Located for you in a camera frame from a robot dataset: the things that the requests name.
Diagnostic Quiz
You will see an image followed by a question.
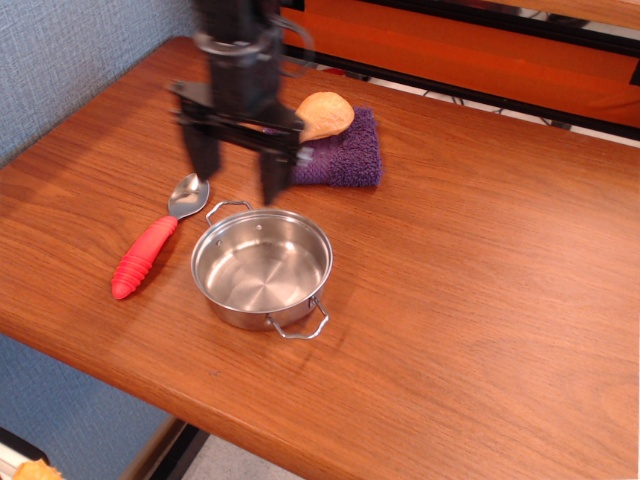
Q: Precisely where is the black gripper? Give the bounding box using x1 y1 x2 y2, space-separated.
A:
170 34 304 206

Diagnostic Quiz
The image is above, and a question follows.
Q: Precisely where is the red handled metal spoon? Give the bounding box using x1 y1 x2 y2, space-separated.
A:
111 173 210 300

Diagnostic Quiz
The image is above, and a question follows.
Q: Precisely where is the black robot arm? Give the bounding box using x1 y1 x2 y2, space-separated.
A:
171 1 314 205

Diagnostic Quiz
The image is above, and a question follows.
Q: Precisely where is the plastic chicken drumstick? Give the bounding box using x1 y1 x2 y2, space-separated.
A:
295 92 355 143

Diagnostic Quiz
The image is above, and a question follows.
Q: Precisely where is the stainless steel pot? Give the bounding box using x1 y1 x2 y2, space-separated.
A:
191 201 334 341

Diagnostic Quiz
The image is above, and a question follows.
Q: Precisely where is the purple folded towel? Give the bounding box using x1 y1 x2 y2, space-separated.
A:
290 107 383 187

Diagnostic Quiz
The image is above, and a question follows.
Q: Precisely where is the orange object at corner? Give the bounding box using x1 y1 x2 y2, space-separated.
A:
12 460 63 480

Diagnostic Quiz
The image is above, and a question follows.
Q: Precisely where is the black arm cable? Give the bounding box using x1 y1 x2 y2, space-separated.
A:
269 14 316 81

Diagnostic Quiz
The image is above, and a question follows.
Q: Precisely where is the orange panel black frame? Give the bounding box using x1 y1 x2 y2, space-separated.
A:
282 1 639 139

